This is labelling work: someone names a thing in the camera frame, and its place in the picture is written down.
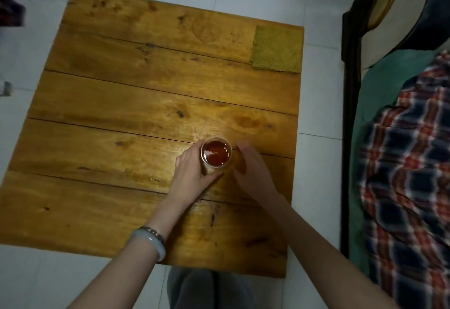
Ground person's left hand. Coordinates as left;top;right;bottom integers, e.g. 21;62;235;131
168;139;225;211

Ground person's right hand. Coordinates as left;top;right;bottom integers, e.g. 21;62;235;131
232;140;282;207

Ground clear plastic cup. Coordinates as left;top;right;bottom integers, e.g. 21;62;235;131
199;136;233;176

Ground yellow cloth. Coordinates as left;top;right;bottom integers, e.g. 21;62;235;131
250;25;304;73

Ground person's left forearm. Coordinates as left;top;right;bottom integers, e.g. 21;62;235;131
67;198;190;309

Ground person's right forearm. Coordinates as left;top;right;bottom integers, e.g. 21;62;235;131
269;194;398;309

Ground person's grey trousers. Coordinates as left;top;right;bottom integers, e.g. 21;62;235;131
167;266;257;309

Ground pale jade bangle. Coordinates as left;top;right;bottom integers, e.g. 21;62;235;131
129;229;166;263

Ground wooden table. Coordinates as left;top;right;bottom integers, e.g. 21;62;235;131
0;0;305;278

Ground green sofa cover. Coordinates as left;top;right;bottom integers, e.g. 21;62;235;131
348;47;440;278

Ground plaid blanket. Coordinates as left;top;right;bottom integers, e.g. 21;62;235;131
358;51;450;309

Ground cream sofa with green cover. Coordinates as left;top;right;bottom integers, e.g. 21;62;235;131
340;0;450;309

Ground brown beaded bracelet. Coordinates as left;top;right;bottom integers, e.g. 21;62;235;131
139;226;166;246

